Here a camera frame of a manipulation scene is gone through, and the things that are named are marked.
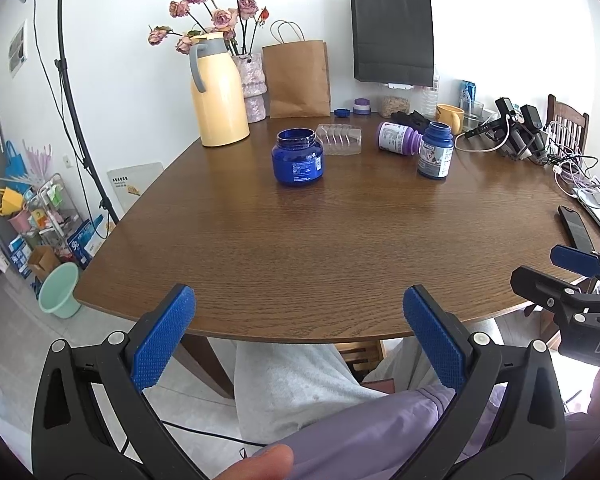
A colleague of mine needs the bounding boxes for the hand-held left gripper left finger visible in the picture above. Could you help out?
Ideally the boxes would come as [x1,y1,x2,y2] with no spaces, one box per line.
[31,284,211,480]

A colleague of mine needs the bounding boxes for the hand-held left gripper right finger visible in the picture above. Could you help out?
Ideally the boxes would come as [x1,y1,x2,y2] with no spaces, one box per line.
[400,284,568,480]

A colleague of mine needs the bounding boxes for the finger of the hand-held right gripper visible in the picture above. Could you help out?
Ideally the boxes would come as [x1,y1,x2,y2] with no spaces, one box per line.
[551,244,600,278]
[511,266,600,331]

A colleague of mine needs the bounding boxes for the person's left hand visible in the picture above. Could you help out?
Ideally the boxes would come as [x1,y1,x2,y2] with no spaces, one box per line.
[214,444,295,480]

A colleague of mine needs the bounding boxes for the black smartphone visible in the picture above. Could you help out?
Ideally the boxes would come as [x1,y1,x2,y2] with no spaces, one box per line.
[557,205,596,253]

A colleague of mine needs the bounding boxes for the wooden chair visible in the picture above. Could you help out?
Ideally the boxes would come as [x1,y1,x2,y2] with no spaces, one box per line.
[546,94,590,156]
[337,340,396,393]

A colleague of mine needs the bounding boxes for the person's purple top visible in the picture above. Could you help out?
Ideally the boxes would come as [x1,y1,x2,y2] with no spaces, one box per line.
[250,382,600,480]

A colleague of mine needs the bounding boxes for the green plastic bucket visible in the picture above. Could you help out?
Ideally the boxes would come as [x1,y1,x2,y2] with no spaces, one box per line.
[38,262,81,319]

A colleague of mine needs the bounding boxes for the blue printed box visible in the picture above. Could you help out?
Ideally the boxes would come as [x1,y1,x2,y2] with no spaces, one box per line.
[67,215,106,268]

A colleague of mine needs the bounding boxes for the person's grey trousers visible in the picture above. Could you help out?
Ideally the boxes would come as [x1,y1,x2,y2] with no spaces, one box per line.
[234,332,503,448]

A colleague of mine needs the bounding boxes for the open cardboard box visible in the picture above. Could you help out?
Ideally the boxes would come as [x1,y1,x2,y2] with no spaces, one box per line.
[27,246,61,281]

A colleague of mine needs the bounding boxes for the white printed board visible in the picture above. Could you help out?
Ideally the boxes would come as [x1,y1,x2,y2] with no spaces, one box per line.
[106,162,164,221]

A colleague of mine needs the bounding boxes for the metal storage rack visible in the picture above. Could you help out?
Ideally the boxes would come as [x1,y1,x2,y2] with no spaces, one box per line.
[0,172,81,281]

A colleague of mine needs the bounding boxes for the blue bottle with lid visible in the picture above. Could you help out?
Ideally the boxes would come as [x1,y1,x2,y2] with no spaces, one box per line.
[417,121,454,181]

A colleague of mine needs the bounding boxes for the clear glass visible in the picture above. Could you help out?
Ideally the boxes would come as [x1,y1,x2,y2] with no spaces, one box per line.
[461,100,485,132]

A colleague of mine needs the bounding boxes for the yellow mug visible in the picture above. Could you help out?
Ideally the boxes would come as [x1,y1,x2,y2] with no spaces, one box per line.
[435,104,466,135]

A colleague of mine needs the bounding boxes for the purple bottle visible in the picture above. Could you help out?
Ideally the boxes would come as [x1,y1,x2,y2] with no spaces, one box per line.
[376,121,424,156]

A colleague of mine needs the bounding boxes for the black crumpled item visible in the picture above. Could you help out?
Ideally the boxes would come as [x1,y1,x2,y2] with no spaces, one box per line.
[391,110,431,131]

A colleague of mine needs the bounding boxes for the clear water bottle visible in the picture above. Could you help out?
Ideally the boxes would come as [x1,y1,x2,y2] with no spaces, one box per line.
[420,65,441,121]

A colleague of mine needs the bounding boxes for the clear plastic soap tray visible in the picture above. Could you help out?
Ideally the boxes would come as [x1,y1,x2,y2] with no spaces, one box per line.
[315,123,363,156]

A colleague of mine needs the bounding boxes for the open blue jar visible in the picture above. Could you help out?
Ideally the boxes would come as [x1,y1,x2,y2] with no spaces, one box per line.
[271,128,326,188]

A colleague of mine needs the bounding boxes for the blue tote bag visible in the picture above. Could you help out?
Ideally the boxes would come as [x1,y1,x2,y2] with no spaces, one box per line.
[5,141,32,192]

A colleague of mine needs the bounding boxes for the glass jar of oats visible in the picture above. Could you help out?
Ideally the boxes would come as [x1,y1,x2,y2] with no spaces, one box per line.
[379,95,411,117]

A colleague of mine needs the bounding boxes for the yellow thermos jug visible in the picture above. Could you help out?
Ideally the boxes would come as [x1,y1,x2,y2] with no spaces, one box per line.
[189,32,251,148]

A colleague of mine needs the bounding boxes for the black light stand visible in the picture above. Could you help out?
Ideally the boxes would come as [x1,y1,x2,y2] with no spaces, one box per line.
[10,0,122,226]

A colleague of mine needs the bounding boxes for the pink textured vase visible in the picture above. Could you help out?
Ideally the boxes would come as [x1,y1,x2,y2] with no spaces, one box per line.
[231,52,268,124]

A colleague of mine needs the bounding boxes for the black paper bag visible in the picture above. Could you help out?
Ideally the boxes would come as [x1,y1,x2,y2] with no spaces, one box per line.
[350,0,435,87]

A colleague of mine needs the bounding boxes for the brown paper bag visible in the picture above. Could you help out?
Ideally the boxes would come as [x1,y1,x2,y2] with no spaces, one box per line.
[262,20,332,119]

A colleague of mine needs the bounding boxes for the dried rose bouquet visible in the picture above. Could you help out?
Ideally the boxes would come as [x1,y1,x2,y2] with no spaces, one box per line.
[148,0,271,57]

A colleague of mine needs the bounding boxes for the tangle of white cables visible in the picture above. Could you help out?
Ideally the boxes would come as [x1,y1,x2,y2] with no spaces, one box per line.
[547,120,600,206]

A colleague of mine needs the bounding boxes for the black floor cable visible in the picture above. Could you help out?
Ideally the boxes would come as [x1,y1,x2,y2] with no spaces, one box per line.
[161,419,267,458]

